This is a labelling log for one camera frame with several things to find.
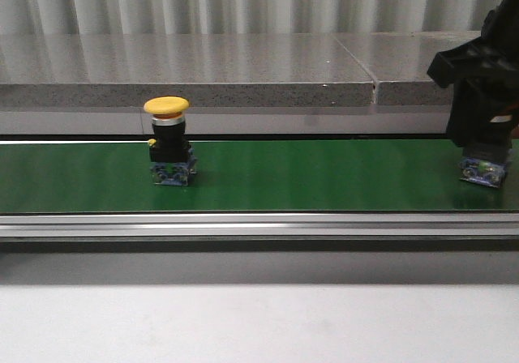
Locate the white cabinet panel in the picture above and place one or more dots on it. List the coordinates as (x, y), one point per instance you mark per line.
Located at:
(232, 121)

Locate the green conveyor belt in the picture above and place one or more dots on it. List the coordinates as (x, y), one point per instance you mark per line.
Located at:
(263, 175)

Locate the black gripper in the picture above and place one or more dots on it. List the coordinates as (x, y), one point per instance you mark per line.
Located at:
(483, 112)

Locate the grey stone countertop slab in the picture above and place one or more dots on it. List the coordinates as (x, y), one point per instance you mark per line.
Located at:
(123, 71)

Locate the white pleated curtain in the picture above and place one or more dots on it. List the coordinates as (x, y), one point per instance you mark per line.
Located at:
(47, 17)

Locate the aluminium conveyor frame rail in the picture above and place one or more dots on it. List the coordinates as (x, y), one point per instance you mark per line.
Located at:
(268, 226)

